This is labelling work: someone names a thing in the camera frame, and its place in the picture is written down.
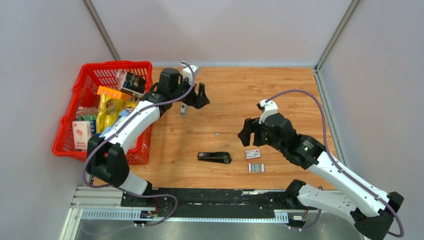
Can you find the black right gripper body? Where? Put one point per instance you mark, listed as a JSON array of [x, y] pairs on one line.
[[261, 137]]

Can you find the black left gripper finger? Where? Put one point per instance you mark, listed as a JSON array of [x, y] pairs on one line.
[[190, 99], [201, 99]]

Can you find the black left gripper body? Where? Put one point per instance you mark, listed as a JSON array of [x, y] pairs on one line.
[[185, 87]]

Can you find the black stapler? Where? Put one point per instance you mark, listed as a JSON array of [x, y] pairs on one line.
[[221, 157]]

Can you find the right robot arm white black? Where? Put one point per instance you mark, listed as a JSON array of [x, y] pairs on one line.
[[369, 209]]

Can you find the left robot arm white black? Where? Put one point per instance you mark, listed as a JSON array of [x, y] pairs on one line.
[[106, 155]]

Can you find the strip of staples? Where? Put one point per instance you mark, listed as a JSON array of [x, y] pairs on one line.
[[256, 168]]

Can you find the small staple box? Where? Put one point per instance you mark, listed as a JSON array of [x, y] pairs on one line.
[[252, 154]]

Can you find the black box in basket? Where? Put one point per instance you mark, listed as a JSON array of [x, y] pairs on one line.
[[131, 83]]

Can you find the orange block in basket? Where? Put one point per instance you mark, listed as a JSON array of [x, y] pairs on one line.
[[113, 93]]

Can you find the yellow snack bag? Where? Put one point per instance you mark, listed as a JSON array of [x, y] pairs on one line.
[[109, 109]]

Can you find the red plastic basket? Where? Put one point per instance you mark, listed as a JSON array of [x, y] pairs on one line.
[[84, 94]]

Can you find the green box in basket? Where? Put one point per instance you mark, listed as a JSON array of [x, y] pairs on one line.
[[92, 119]]

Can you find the white pink sponge box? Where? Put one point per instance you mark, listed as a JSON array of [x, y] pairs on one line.
[[81, 134]]

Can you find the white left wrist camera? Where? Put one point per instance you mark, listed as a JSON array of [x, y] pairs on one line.
[[189, 72]]

